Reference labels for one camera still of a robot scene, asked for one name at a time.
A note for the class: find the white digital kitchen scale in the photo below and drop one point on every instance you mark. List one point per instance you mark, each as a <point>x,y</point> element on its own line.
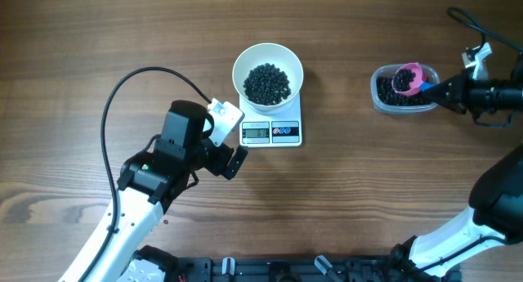
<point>268,129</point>

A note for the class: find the pink scoop blue handle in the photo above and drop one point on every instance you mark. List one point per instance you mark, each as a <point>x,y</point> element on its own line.
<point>425,77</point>

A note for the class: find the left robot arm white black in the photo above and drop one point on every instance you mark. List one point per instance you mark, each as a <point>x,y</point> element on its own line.
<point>192,138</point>

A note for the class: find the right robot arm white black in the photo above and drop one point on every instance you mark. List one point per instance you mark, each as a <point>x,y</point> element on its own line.
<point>493,216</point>

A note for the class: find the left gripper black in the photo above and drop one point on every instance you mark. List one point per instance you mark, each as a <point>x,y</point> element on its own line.
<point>218,166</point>

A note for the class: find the white bowl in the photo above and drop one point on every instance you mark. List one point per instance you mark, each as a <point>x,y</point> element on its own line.
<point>271,53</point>

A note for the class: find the clear plastic container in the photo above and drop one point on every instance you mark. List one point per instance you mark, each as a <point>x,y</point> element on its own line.
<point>387,71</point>

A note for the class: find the black beans in bowl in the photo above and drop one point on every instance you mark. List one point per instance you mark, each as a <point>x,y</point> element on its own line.
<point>267,85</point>

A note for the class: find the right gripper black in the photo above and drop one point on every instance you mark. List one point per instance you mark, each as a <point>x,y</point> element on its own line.
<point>457,98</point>

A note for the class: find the black mounting rail base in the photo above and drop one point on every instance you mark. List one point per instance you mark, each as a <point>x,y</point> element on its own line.
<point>203,269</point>

